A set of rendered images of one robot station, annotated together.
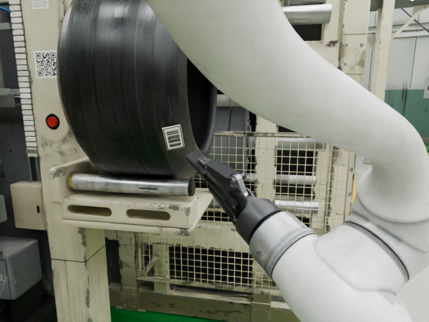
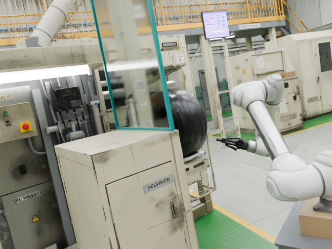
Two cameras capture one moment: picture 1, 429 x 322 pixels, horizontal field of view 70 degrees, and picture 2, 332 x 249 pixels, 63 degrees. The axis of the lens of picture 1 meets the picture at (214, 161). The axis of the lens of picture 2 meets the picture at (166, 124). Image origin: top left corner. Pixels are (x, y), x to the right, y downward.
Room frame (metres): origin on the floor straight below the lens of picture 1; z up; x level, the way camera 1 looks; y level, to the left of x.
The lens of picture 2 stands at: (-0.57, 1.76, 1.44)
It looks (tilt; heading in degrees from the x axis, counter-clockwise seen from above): 7 degrees down; 315
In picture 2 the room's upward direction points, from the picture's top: 10 degrees counter-clockwise
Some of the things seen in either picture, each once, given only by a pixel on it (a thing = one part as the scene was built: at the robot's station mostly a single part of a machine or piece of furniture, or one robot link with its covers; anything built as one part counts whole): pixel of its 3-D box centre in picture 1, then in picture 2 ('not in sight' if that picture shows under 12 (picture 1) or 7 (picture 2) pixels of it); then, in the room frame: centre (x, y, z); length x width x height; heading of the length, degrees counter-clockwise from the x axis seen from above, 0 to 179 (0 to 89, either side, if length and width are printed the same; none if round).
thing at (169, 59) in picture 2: not in sight; (151, 62); (1.20, 0.03, 1.71); 0.61 x 0.25 x 0.15; 79
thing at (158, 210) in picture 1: (129, 207); (188, 166); (0.79, 0.23, 0.83); 0.36 x 0.09 x 0.06; 79
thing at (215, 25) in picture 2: not in sight; (215, 24); (2.57, -3.37, 2.60); 0.60 x 0.05 x 0.55; 67
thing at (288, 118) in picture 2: not in sight; (277, 106); (2.00, -4.58, 0.62); 0.91 x 0.58 x 1.25; 67
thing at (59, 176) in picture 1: (97, 170); not in sight; (0.96, 0.38, 0.90); 0.40 x 0.03 x 0.10; 169
